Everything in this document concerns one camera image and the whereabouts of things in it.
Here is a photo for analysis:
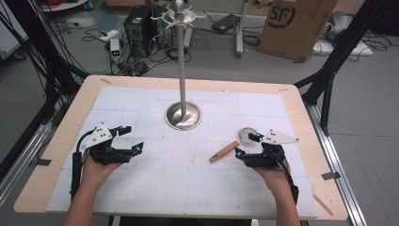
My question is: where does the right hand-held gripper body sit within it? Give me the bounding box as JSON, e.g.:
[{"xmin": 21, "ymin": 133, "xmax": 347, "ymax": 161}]
[{"xmin": 243, "ymin": 128, "xmax": 300, "ymax": 170}]

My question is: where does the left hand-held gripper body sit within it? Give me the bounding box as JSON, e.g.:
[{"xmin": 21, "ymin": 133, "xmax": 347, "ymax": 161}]
[{"xmin": 80, "ymin": 121, "xmax": 134, "ymax": 166}]

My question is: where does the wooden handle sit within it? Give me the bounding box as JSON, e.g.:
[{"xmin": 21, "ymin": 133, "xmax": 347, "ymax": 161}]
[{"xmin": 209, "ymin": 126, "xmax": 260, "ymax": 164}]

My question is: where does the person's left hand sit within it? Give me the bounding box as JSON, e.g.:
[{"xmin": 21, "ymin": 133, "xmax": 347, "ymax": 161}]
[{"xmin": 81, "ymin": 154, "xmax": 124, "ymax": 193}]

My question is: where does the person's right hand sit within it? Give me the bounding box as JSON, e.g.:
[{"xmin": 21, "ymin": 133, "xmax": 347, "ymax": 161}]
[{"xmin": 252, "ymin": 159, "xmax": 292, "ymax": 200}]

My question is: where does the wooden table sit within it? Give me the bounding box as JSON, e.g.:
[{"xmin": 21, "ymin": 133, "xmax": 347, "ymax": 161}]
[{"xmin": 13, "ymin": 74, "xmax": 349, "ymax": 221}]

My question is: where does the white gridded mat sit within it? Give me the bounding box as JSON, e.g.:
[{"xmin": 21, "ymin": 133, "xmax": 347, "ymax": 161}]
[{"xmin": 45, "ymin": 86, "xmax": 320, "ymax": 219}]

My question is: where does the thin wooden strip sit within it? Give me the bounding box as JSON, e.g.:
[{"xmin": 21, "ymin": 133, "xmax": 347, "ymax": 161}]
[{"xmin": 312, "ymin": 193, "xmax": 334, "ymax": 218}]

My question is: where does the small box with green light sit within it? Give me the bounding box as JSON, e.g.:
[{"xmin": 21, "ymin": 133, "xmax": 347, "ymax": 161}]
[{"xmin": 109, "ymin": 38, "xmax": 122, "ymax": 64}]

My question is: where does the steel stand with round base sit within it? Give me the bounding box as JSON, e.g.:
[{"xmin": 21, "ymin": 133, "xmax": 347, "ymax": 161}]
[{"xmin": 150, "ymin": 0, "xmax": 203, "ymax": 132}]

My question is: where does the white power strip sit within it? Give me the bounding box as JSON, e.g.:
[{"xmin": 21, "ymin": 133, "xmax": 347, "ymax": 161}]
[{"xmin": 99, "ymin": 29, "xmax": 120, "ymax": 43}]

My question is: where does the black computer tower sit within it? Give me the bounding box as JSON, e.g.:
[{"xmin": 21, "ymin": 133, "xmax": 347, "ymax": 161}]
[{"xmin": 123, "ymin": 5, "xmax": 155, "ymax": 59}]

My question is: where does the white stand leg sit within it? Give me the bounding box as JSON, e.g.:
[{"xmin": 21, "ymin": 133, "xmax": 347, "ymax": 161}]
[{"xmin": 234, "ymin": 0, "xmax": 252, "ymax": 59}]

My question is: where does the cardboard box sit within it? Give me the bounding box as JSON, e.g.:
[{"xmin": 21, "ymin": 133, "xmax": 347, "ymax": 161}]
[{"xmin": 257, "ymin": 0, "xmax": 348, "ymax": 62}]

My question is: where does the black flat power adapter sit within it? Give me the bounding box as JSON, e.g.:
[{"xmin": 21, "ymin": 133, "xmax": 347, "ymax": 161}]
[{"xmin": 211, "ymin": 12, "xmax": 241, "ymax": 35}]

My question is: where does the white flat device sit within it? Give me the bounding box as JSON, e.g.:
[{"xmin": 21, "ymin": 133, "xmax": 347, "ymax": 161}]
[{"xmin": 311, "ymin": 39, "xmax": 375, "ymax": 57}]

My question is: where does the grey rounded device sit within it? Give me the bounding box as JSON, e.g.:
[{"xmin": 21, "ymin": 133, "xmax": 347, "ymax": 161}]
[{"xmin": 323, "ymin": 10, "xmax": 355, "ymax": 43}]

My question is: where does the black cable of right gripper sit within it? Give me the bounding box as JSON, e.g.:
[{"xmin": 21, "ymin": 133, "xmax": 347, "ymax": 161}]
[{"xmin": 272, "ymin": 152, "xmax": 300, "ymax": 205}]

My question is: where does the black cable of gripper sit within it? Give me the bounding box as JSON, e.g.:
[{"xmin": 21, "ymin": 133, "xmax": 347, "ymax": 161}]
[
  {"xmin": 272, "ymin": 152, "xmax": 300, "ymax": 205},
  {"xmin": 69, "ymin": 129, "xmax": 96, "ymax": 202}
]

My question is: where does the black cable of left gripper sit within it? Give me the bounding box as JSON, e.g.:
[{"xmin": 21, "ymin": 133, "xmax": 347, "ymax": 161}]
[{"xmin": 69, "ymin": 129, "xmax": 96, "ymax": 202}]

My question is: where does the aluminium rail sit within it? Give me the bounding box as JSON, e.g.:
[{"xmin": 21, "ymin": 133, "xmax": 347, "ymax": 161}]
[
  {"xmin": 303, "ymin": 101, "xmax": 369, "ymax": 226},
  {"xmin": 0, "ymin": 102, "xmax": 69, "ymax": 206}
]

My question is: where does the black frame post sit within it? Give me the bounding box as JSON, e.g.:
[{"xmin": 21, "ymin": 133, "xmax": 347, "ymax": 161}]
[
  {"xmin": 3, "ymin": 0, "xmax": 89, "ymax": 127},
  {"xmin": 294, "ymin": 0, "xmax": 399, "ymax": 137}
]

